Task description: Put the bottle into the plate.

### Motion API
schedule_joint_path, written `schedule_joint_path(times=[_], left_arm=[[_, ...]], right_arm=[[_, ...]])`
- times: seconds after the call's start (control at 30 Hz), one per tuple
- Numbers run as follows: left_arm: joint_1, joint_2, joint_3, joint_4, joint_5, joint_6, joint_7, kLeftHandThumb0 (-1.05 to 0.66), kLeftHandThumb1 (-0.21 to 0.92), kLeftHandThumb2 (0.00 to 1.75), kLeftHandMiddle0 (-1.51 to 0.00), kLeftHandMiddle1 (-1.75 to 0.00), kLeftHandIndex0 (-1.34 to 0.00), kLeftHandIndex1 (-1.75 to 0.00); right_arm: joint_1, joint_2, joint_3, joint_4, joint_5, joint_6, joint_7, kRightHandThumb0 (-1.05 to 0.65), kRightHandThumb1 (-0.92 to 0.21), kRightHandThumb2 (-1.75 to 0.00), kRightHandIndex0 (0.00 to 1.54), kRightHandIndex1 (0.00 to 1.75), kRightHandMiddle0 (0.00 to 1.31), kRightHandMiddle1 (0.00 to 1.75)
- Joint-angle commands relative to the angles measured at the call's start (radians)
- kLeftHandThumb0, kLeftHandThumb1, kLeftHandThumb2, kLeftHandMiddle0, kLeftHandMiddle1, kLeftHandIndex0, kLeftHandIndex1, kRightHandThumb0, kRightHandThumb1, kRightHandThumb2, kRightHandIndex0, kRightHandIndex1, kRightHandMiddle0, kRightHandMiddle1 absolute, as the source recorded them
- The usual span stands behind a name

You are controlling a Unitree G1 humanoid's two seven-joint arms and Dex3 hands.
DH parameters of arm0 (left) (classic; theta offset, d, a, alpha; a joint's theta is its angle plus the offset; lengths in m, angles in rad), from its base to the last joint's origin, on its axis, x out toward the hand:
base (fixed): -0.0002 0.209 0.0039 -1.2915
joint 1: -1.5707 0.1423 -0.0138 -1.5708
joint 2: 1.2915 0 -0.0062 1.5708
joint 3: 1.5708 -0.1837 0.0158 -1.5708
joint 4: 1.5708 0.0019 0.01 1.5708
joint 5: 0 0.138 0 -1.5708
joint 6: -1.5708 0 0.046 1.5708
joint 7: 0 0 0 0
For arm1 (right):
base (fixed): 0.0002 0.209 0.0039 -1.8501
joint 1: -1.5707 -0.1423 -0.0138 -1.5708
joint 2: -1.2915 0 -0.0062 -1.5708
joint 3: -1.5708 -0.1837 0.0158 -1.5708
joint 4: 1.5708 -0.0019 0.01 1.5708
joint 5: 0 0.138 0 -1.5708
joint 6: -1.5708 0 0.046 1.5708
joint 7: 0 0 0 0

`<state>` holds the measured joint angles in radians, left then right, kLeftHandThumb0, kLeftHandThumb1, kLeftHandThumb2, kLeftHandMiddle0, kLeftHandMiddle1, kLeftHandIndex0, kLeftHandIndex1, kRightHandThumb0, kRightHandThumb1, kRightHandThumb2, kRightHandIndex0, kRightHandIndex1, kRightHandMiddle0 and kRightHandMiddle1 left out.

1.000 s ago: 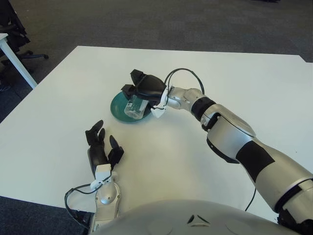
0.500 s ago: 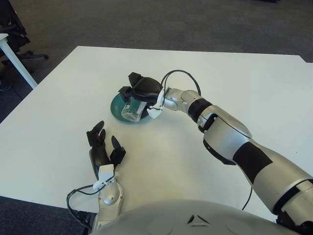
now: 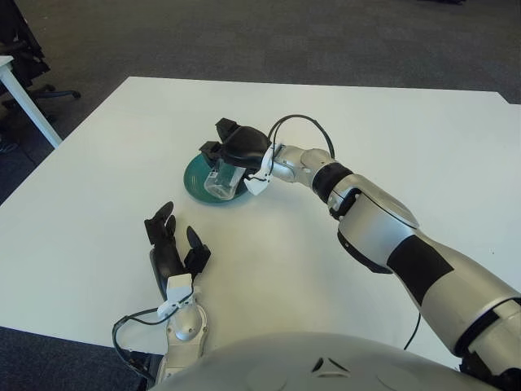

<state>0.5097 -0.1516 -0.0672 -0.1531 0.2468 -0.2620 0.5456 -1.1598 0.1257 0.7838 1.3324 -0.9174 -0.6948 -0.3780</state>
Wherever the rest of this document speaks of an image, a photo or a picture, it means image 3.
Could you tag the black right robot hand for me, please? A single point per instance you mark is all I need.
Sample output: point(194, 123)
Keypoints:
point(244, 146)

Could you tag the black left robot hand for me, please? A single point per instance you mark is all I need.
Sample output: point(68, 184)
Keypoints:
point(171, 256)

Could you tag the clear bottle with blue cap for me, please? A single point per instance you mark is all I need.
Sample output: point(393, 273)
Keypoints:
point(221, 183)

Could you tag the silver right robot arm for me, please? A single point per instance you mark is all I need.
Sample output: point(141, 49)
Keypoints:
point(399, 244)

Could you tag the teal round plate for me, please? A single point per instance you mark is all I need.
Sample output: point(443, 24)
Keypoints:
point(195, 179)

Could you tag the grey robot torso shell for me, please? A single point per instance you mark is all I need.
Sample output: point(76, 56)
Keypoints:
point(317, 366)

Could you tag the white desk leg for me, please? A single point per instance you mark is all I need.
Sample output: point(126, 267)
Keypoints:
point(32, 114)

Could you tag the black office chair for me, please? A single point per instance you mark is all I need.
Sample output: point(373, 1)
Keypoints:
point(24, 57)

